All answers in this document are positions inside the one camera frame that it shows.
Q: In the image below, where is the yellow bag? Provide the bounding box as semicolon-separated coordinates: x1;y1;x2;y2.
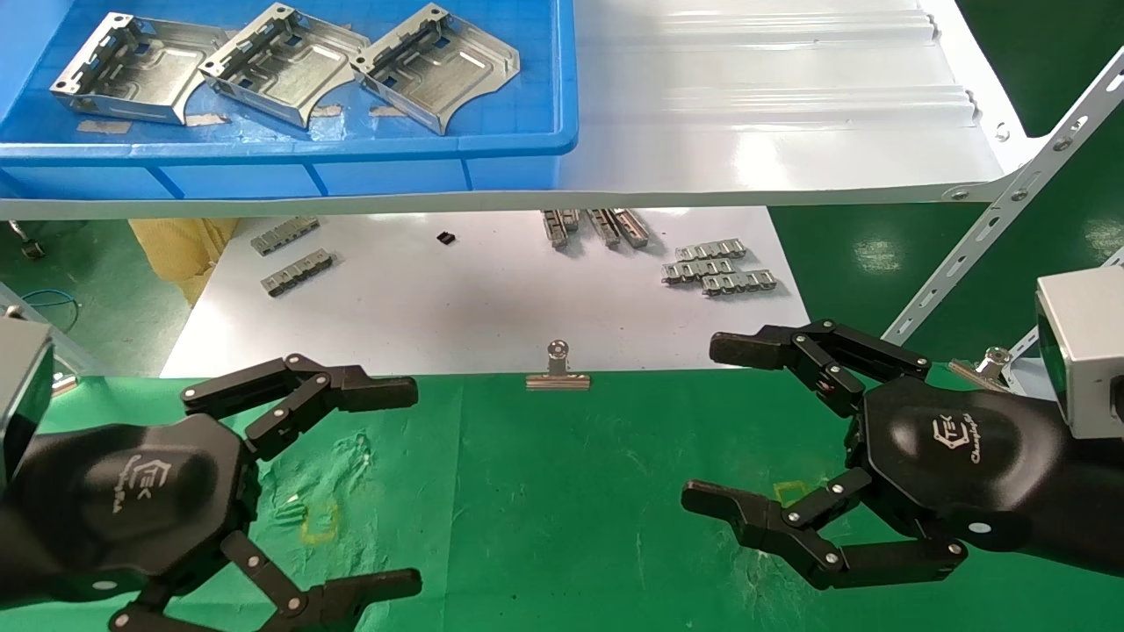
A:
128;218;240;306

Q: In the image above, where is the white shelf board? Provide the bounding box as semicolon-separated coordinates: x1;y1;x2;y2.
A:
0;0;1046;220

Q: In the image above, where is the perforated white shelf brace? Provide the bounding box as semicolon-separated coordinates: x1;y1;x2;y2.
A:
881;44;1124;345

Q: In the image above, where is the stamped metal bracket part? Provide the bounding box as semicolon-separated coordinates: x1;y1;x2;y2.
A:
351;3;521;136
50;12;231;126
199;3;371;131

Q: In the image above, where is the green table cloth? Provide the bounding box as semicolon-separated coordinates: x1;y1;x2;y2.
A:
0;367;1124;632

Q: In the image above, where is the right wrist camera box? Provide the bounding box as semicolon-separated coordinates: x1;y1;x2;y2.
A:
1036;268;1124;440

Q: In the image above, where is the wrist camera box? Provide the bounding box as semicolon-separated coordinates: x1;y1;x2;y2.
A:
0;316;55;488
1036;268;1124;440

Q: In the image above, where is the blue floor cable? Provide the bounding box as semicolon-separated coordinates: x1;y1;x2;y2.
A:
22;288;82;334

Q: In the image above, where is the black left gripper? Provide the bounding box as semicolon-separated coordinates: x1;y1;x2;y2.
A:
0;354;423;632

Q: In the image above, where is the black caster wheel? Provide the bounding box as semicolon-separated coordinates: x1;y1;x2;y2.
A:
9;221;47;261

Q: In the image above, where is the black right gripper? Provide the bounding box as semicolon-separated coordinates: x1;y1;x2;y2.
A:
681;319;1124;591

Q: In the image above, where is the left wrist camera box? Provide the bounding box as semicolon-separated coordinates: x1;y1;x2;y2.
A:
0;316;55;488

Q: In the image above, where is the blue plastic bin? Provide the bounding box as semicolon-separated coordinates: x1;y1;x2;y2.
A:
0;0;579;201

